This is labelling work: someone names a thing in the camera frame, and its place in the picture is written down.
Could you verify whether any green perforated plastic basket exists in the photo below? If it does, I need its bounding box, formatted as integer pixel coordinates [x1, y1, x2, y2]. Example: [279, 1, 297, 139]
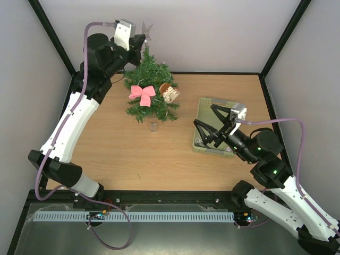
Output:
[192, 97, 247, 158]

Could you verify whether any small green christmas tree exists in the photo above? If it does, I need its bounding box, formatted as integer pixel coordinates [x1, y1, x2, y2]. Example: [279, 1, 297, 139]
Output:
[124, 47, 180, 123]

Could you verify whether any silver star ornament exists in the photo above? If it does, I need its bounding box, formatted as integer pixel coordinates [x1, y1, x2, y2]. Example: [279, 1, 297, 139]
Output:
[142, 22, 153, 49]

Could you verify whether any pink fabric bow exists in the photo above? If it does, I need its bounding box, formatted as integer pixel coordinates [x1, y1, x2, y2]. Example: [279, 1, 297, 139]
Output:
[129, 85, 156, 107]

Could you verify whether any brown round doll ornament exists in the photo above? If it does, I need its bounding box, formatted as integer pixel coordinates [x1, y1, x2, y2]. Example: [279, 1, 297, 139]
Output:
[159, 83, 180, 104]

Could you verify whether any clear plastic battery box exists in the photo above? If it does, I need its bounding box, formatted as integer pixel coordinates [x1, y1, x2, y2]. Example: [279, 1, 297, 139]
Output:
[149, 122, 158, 132]

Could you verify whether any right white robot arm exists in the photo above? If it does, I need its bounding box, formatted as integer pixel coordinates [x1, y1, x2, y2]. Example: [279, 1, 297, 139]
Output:
[193, 104, 339, 254]

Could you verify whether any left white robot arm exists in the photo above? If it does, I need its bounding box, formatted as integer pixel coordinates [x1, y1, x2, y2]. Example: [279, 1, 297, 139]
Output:
[28, 33, 146, 198]

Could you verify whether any silver word ornament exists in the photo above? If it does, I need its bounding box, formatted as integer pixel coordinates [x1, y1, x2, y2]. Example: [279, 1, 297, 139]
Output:
[194, 138, 210, 149]

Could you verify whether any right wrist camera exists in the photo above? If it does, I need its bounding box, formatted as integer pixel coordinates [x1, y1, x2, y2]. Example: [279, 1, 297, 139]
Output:
[229, 103, 247, 135]

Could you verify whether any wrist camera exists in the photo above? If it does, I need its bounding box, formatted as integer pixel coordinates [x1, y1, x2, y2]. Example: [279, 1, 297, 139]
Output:
[229, 103, 247, 135]
[114, 19, 135, 51]

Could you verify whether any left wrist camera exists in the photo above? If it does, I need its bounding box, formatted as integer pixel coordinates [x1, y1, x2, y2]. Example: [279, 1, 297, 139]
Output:
[114, 19, 135, 51]

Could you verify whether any white slotted cable duct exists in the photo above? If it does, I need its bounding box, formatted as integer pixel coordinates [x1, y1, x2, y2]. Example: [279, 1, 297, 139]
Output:
[32, 211, 234, 223]

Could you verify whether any purple cable loop front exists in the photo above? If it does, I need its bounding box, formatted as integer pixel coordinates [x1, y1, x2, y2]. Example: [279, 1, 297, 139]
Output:
[86, 203, 133, 250]

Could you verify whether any black aluminium front rail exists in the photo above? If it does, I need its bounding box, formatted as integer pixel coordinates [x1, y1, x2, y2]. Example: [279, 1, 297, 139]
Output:
[43, 190, 237, 209]

